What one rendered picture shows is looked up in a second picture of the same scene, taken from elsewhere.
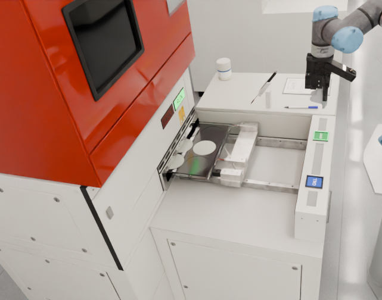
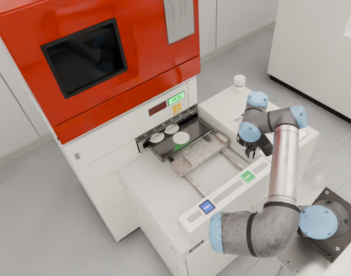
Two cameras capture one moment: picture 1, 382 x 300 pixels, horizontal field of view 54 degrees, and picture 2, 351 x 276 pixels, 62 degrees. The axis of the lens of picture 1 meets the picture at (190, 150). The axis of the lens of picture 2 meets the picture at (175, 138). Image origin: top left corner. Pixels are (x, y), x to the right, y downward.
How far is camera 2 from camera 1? 0.76 m
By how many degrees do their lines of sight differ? 26
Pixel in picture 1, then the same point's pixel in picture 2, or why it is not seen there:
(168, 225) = (126, 176)
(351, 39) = (247, 133)
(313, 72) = not seen: hidden behind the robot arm
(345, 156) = (339, 188)
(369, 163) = not seen: hidden behind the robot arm
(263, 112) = (233, 134)
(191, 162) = (165, 143)
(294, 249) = (172, 237)
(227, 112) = (213, 120)
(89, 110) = (57, 103)
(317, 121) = (259, 163)
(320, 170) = (220, 201)
